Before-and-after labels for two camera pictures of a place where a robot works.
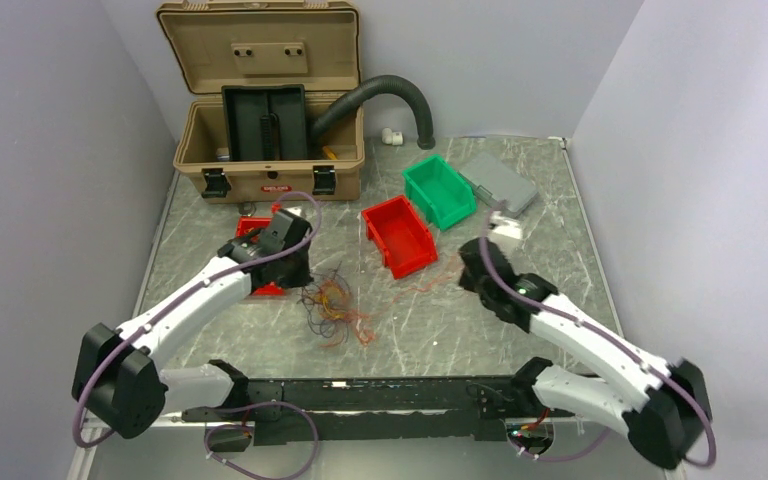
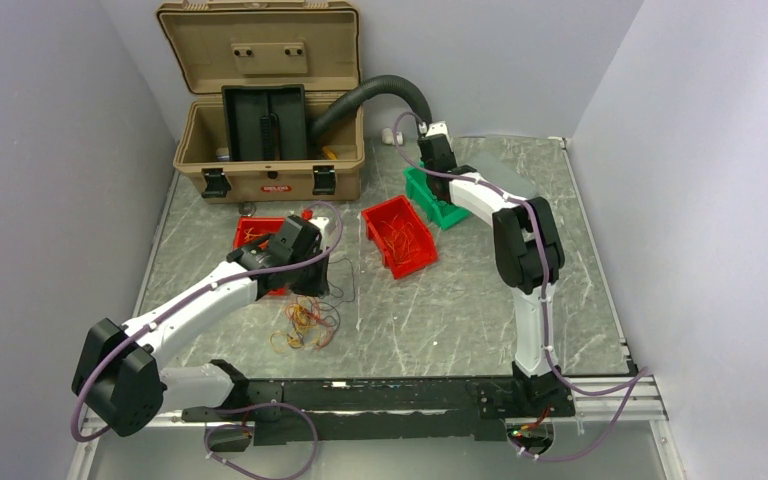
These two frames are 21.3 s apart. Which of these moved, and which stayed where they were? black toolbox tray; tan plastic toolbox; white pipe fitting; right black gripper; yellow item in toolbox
Moved: right black gripper
Stayed: white pipe fitting; tan plastic toolbox; yellow item in toolbox; black toolbox tray
